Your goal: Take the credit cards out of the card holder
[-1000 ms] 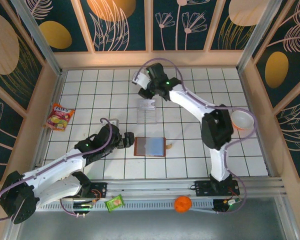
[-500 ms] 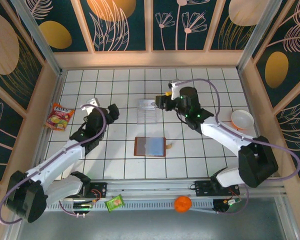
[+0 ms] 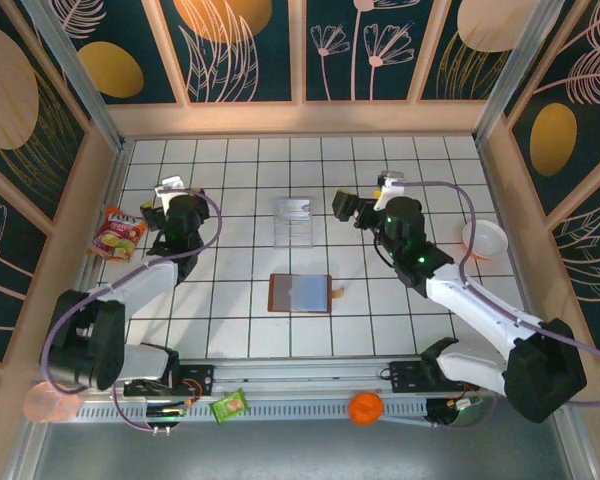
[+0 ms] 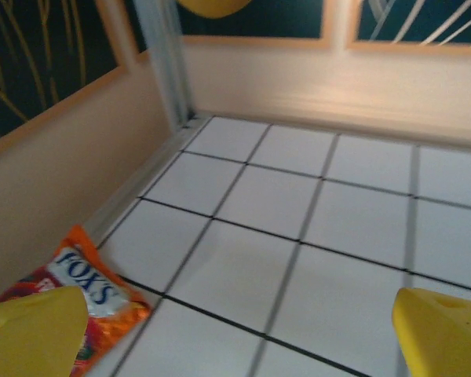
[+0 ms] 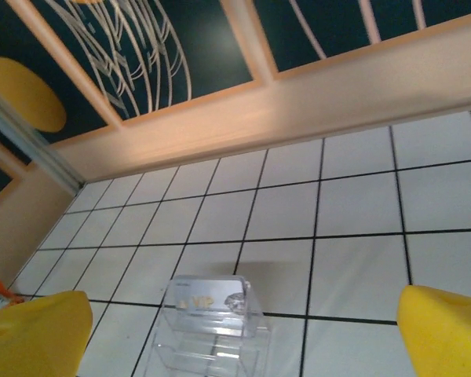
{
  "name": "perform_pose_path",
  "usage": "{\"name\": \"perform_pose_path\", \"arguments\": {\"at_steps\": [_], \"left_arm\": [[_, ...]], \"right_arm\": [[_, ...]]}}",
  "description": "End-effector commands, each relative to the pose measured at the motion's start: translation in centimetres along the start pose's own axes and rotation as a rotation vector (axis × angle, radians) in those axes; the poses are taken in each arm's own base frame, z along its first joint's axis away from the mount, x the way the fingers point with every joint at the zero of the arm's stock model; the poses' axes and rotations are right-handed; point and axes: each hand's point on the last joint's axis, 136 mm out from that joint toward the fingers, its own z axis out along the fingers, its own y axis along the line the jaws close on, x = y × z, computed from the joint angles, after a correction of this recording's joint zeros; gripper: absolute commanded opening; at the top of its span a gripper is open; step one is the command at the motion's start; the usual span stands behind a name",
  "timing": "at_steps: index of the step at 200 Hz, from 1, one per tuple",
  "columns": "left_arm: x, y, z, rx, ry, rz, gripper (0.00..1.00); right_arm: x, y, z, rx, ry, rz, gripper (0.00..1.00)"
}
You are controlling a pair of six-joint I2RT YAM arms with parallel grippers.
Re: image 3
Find grey credit card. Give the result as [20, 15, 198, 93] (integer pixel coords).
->
[275, 201, 314, 224]

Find red fruit candy bag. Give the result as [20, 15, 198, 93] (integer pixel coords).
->
[87, 205, 151, 264]

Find white and orange bowl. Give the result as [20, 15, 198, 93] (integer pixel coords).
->
[461, 218, 509, 260]

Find orange fruit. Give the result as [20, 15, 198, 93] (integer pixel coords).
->
[348, 391, 385, 427]

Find black right electronics module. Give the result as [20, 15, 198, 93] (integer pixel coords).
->
[426, 394, 485, 429]

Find black electronics module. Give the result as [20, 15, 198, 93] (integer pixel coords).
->
[426, 394, 485, 429]
[144, 399, 190, 434]

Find green snack packet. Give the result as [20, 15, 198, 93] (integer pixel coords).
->
[209, 388, 251, 426]

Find black left electronics module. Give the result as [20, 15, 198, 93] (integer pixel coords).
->
[144, 399, 190, 434]

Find pink plastic cup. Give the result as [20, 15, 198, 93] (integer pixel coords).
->
[22, 382, 84, 425]

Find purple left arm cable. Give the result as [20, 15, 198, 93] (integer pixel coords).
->
[40, 187, 224, 435]

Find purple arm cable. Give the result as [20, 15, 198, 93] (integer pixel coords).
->
[40, 187, 224, 435]
[397, 180, 600, 431]

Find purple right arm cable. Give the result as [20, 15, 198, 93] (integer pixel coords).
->
[397, 180, 600, 431]

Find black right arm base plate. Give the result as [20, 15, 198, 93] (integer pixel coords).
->
[388, 359, 481, 396]

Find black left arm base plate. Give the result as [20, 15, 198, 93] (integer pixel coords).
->
[123, 363, 216, 399]

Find aluminium frame post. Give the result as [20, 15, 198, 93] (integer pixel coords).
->
[19, 0, 127, 152]
[472, 0, 569, 144]

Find aluminium mounting rail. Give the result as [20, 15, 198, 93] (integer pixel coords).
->
[34, 355, 569, 396]

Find slotted grey cable duct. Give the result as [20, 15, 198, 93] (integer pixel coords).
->
[74, 399, 431, 425]

